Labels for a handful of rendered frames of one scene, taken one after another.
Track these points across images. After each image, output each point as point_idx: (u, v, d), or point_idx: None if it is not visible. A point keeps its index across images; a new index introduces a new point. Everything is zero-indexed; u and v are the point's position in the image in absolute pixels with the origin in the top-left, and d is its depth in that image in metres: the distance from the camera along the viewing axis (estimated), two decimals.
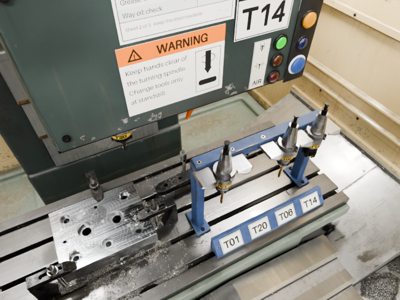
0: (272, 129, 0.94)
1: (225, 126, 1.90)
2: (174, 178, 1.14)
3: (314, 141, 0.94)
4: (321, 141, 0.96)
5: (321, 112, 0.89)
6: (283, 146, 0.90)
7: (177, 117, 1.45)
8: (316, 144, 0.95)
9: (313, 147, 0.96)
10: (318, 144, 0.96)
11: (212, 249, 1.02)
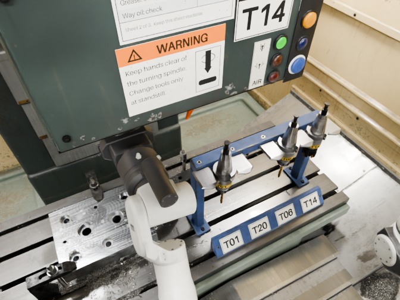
0: (272, 129, 0.94)
1: (225, 126, 1.90)
2: (174, 178, 1.14)
3: (314, 141, 0.94)
4: (321, 141, 0.96)
5: (321, 112, 0.89)
6: (283, 146, 0.90)
7: (177, 117, 1.45)
8: (316, 144, 0.95)
9: (313, 147, 0.96)
10: (318, 144, 0.96)
11: (212, 249, 1.02)
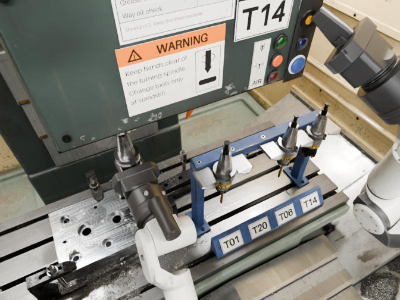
0: (272, 129, 0.94)
1: (225, 126, 1.90)
2: (174, 178, 1.14)
3: (314, 141, 0.94)
4: (321, 141, 0.96)
5: (321, 112, 0.89)
6: (283, 146, 0.90)
7: (177, 117, 1.45)
8: (316, 144, 0.95)
9: (313, 147, 0.96)
10: (318, 144, 0.96)
11: (212, 249, 1.02)
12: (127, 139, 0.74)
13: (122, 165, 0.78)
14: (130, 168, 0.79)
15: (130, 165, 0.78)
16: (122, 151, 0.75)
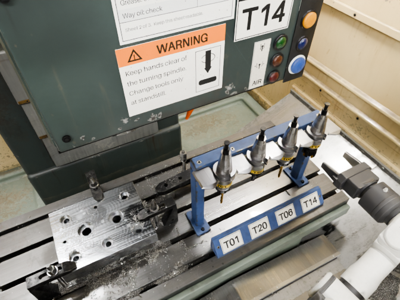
0: (272, 129, 0.94)
1: (225, 126, 1.90)
2: (174, 178, 1.14)
3: (314, 141, 0.94)
4: (321, 141, 0.96)
5: (321, 112, 0.89)
6: (283, 146, 0.90)
7: (177, 117, 1.45)
8: (316, 144, 0.95)
9: (313, 147, 0.96)
10: (318, 144, 0.96)
11: (212, 249, 1.02)
12: (265, 143, 0.83)
13: (255, 166, 0.87)
14: (260, 168, 0.88)
15: (261, 166, 0.87)
16: (259, 153, 0.84)
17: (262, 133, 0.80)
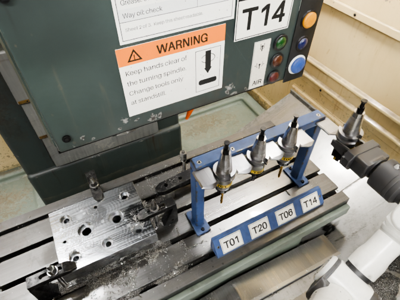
0: (272, 129, 0.94)
1: (225, 126, 1.90)
2: (174, 178, 1.14)
3: (347, 144, 0.82)
4: None
5: (356, 111, 0.77)
6: (283, 146, 0.90)
7: (177, 117, 1.45)
8: (350, 147, 0.84)
9: None
10: (352, 147, 0.84)
11: (212, 249, 1.02)
12: (265, 143, 0.83)
13: (255, 166, 0.87)
14: (260, 168, 0.88)
15: (261, 166, 0.87)
16: (259, 153, 0.84)
17: (262, 133, 0.80)
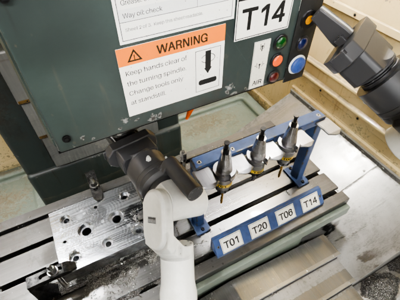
0: (272, 129, 0.94)
1: (225, 126, 1.90)
2: None
3: (114, 137, 0.70)
4: (128, 136, 0.72)
5: None
6: (283, 146, 0.90)
7: (177, 117, 1.45)
8: None
9: None
10: None
11: (212, 249, 1.02)
12: (265, 143, 0.83)
13: (255, 166, 0.87)
14: (260, 168, 0.88)
15: (261, 166, 0.87)
16: (259, 153, 0.84)
17: (262, 133, 0.80)
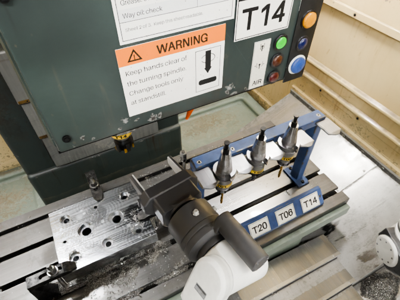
0: (272, 129, 0.94)
1: (225, 126, 1.90)
2: None
3: None
4: None
5: None
6: (283, 146, 0.90)
7: (177, 117, 1.45)
8: None
9: (118, 137, 0.71)
10: None
11: None
12: (265, 143, 0.83)
13: (255, 166, 0.87)
14: (260, 168, 0.88)
15: (261, 166, 0.87)
16: (259, 153, 0.84)
17: (262, 133, 0.80)
